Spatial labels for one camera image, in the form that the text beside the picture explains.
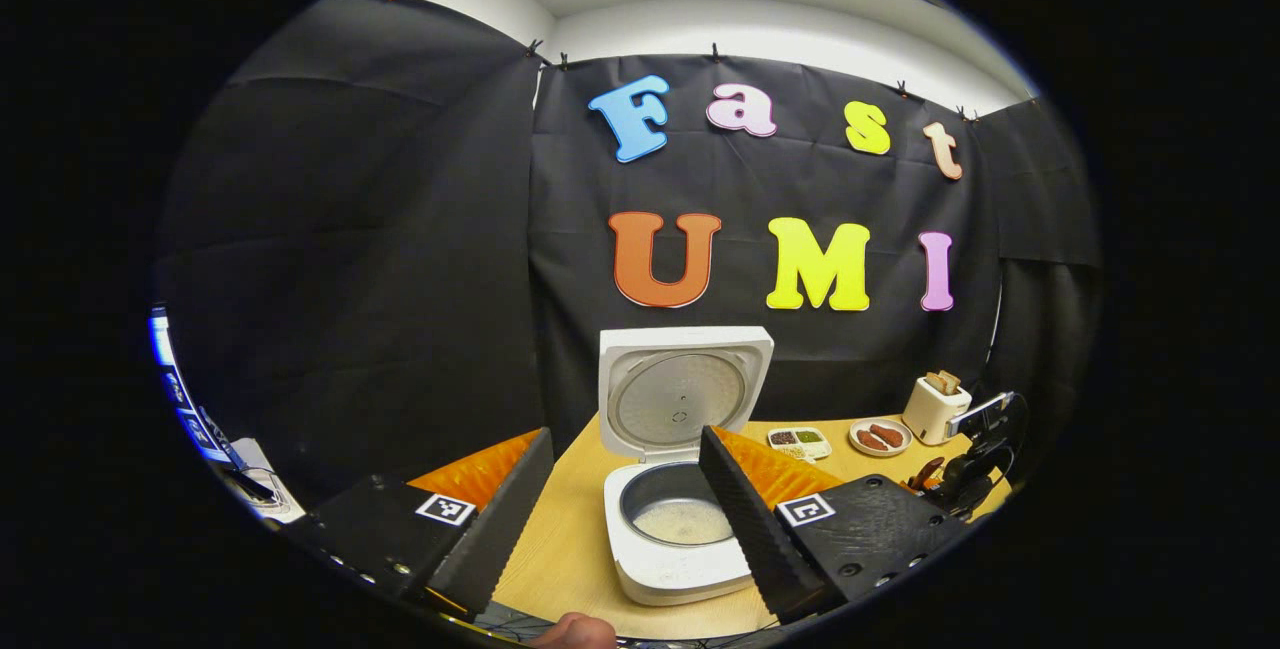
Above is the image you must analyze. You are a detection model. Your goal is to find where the white divided condiment dish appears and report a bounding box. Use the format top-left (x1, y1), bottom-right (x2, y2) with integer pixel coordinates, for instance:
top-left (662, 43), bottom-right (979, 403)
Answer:
top-left (767, 427), bottom-right (833, 462)

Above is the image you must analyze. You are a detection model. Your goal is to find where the white rice cooker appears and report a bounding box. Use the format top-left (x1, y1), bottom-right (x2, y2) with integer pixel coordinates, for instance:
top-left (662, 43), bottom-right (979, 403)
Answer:
top-left (598, 326), bottom-right (776, 608)

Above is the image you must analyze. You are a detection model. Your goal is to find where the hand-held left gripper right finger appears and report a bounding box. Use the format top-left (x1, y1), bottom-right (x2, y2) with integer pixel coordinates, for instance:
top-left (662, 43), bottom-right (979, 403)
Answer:
top-left (698, 425), bottom-right (971, 625)

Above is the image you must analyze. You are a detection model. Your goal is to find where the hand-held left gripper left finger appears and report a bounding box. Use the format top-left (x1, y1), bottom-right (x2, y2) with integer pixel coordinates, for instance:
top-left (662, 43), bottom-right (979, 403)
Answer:
top-left (290, 427), bottom-right (556, 620)

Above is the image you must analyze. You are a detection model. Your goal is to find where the white toaster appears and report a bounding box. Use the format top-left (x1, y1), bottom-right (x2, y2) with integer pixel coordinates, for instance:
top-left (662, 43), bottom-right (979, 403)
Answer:
top-left (902, 376), bottom-right (973, 446)

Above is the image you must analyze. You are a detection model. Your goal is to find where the computer monitor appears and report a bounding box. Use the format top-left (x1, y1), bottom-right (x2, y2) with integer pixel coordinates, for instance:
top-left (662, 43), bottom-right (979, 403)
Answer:
top-left (148, 305), bottom-right (246, 470)

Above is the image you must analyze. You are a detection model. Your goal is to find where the round white plate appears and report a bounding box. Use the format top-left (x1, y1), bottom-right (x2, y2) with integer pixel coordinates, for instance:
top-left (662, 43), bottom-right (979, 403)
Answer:
top-left (848, 417), bottom-right (913, 458)

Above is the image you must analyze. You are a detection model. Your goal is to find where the black backdrop cloth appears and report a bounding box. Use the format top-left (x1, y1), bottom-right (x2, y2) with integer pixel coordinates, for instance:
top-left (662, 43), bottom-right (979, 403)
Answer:
top-left (155, 0), bottom-right (1106, 510)

